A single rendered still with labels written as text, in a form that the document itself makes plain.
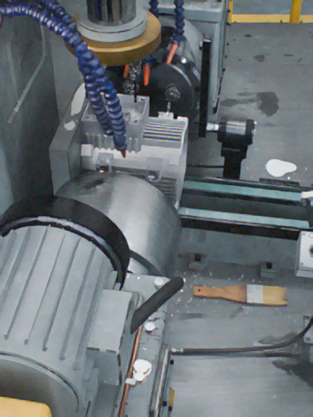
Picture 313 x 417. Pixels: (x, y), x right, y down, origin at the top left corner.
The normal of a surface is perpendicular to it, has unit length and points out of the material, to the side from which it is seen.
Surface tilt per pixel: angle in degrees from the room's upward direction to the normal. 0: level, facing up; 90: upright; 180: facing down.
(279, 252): 90
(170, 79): 90
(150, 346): 0
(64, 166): 90
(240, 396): 0
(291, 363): 0
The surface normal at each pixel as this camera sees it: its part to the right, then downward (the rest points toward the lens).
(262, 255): -0.16, 0.69
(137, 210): 0.46, -0.58
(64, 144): 0.00, -0.72
